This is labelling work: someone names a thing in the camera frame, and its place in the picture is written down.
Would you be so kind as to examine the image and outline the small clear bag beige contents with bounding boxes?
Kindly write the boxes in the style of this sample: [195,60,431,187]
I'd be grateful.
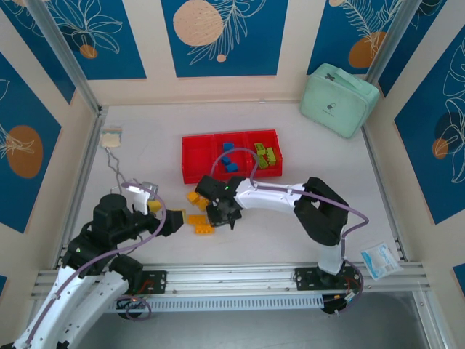
[100,126,124,149]

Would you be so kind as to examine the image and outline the thin grey wire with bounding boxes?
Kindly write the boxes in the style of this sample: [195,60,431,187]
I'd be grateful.
[105,147,126,193]

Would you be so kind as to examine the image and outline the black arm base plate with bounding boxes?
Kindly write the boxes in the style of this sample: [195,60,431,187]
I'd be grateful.
[123,270,168,295]
[292,267,368,292]

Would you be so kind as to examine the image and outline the aluminium side rail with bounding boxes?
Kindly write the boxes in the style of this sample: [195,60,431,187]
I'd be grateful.
[361,123,408,262]
[52,107,108,270]

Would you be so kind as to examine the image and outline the blue white plastic packet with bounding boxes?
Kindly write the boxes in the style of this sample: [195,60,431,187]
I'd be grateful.
[360,244,404,281]

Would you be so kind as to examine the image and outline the blue floral wall poster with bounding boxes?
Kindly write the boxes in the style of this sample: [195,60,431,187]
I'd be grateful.
[0,52,62,234]
[0,0,76,105]
[161,0,290,78]
[394,34,465,225]
[377,0,465,97]
[46,0,147,81]
[307,0,403,76]

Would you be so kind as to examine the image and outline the base connector wiring bundle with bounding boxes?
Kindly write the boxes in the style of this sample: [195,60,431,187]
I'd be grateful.
[116,293,152,323]
[322,279,370,317]

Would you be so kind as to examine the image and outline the mint green fabric case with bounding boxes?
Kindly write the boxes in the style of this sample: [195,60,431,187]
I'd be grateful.
[299,63,381,140]

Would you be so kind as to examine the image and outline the white slotted cable duct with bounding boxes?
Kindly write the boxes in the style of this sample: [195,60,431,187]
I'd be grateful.
[46,294,324,313]

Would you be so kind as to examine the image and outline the aluminium frame post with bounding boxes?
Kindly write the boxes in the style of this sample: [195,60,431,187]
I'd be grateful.
[25,0,108,117]
[364,0,424,84]

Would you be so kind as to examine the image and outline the grey metal lower shelf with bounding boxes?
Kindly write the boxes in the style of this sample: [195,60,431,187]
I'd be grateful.
[72,290,442,349]

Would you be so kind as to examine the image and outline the aluminium mounting rail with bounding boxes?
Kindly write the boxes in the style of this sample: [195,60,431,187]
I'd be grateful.
[31,261,432,300]

